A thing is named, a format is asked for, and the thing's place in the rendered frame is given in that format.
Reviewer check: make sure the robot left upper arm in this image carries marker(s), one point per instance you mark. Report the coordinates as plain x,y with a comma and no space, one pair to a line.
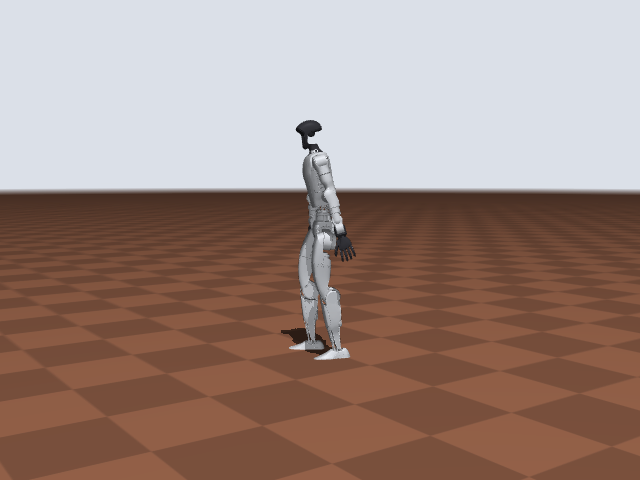
321,165

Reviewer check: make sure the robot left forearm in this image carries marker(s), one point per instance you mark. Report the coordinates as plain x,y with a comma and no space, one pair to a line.
334,210

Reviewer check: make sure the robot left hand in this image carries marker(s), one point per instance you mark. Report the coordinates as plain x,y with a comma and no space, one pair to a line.
344,243

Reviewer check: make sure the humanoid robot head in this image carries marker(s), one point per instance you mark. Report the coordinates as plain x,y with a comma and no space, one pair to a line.
308,128

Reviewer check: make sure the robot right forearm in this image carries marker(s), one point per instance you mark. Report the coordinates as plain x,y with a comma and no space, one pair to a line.
312,214

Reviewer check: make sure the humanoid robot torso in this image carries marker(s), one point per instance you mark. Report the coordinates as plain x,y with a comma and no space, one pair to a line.
315,189

